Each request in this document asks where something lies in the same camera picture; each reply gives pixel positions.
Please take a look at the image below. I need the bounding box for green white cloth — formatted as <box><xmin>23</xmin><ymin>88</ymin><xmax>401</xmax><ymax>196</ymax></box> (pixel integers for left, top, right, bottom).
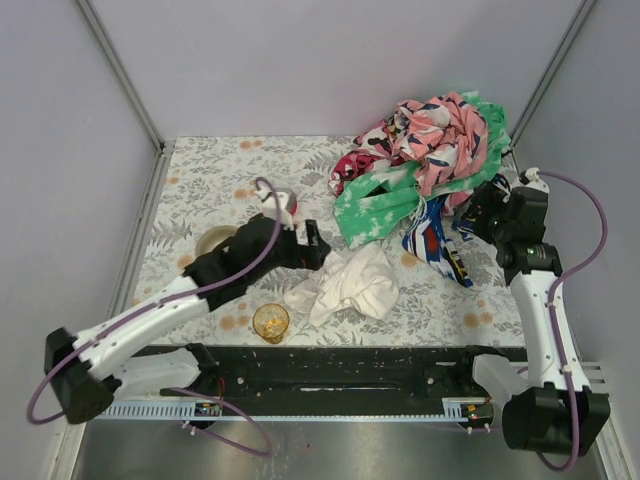
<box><xmin>333</xmin><ymin>92</ymin><xmax>511</xmax><ymax>248</ymax></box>

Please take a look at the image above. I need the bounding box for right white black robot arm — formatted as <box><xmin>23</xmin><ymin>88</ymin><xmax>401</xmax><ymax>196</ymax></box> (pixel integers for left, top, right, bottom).
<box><xmin>456</xmin><ymin>181</ymin><xmax>611</xmax><ymax>459</ymax></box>

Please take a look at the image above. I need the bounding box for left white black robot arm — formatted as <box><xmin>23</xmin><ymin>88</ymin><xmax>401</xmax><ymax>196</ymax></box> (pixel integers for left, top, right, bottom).
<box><xmin>44</xmin><ymin>214</ymin><xmax>331</xmax><ymax>425</ymax></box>

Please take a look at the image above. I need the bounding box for blue white red cloth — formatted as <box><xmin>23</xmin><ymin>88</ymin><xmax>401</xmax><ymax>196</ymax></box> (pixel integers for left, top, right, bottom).
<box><xmin>401</xmin><ymin>172</ymin><xmax>514</xmax><ymax>290</ymax></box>

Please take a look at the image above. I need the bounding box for red pink floral cloth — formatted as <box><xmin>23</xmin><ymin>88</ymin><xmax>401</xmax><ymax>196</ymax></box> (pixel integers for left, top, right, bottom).
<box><xmin>328</xmin><ymin>119</ymin><xmax>402</xmax><ymax>197</ymax></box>

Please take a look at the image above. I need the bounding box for black multicolour floral cloth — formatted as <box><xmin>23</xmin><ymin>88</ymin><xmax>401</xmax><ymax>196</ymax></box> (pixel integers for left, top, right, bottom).
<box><xmin>379</xmin><ymin>115</ymin><xmax>406</xmax><ymax>145</ymax></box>

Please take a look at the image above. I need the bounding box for amber glass cup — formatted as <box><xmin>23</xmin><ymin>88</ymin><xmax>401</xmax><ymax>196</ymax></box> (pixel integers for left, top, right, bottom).
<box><xmin>252</xmin><ymin>303</ymin><xmax>290</xmax><ymax>344</ymax></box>

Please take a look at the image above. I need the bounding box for beige ceramic bowl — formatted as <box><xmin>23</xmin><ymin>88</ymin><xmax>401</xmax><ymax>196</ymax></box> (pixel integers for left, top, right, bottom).
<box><xmin>195</xmin><ymin>225</ymin><xmax>238</xmax><ymax>257</ymax></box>

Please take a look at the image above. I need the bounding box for floral patterned table mat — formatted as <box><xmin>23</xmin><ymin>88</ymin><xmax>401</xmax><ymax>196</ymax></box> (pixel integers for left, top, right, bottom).
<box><xmin>119</xmin><ymin>134</ymin><xmax>571</xmax><ymax>349</ymax></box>

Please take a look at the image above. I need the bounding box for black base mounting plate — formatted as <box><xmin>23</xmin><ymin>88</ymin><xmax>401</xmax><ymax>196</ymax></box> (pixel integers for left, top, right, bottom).
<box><xmin>159</xmin><ymin>344</ymin><xmax>516</xmax><ymax>416</ymax></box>

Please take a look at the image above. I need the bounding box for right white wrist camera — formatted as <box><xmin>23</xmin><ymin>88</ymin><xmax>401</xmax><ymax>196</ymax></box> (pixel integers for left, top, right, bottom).
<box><xmin>519</xmin><ymin>167</ymin><xmax>549</xmax><ymax>194</ymax></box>

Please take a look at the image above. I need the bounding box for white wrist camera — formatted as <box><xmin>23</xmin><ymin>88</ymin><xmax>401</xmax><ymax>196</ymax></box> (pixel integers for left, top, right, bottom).
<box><xmin>256</xmin><ymin>185</ymin><xmax>298</xmax><ymax>230</ymax></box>
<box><xmin>519</xmin><ymin>167</ymin><xmax>549</xmax><ymax>194</ymax></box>

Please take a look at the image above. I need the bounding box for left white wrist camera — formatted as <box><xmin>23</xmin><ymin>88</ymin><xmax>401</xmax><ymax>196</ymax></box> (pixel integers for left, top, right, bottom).
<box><xmin>256</xmin><ymin>185</ymin><xmax>298</xmax><ymax>230</ymax></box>

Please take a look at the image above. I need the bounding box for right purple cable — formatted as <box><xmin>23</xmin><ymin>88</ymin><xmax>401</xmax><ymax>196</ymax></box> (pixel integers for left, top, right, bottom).
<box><xmin>439</xmin><ymin>170</ymin><xmax>611</xmax><ymax>472</ymax></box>

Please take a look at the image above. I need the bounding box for purple cable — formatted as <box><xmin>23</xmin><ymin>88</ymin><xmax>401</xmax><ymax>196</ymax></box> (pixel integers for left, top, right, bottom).
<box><xmin>27</xmin><ymin>177</ymin><xmax>289</xmax><ymax>457</ymax></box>
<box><xmin>439</xmin><ymin>170</ymin><xmax>611</xmax><ymax>472</ymax></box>

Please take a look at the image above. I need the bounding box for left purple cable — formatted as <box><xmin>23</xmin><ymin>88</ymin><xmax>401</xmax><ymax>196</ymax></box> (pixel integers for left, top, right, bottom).
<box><xmin>27</xmin><ymin>177</ymin><xmax>289</xmax><ymax>457</ymax></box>

